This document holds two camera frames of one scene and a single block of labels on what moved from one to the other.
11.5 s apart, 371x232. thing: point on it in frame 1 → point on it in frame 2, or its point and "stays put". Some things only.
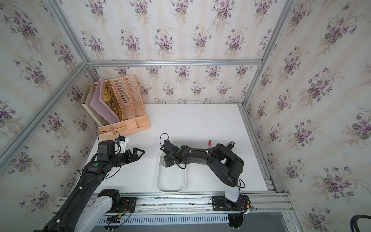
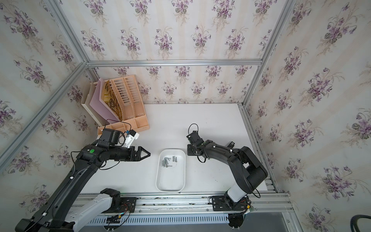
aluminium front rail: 276,203 stays put
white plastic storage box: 171,179 stays put
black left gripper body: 125,158 stays put
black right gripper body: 167,161 → 191,150
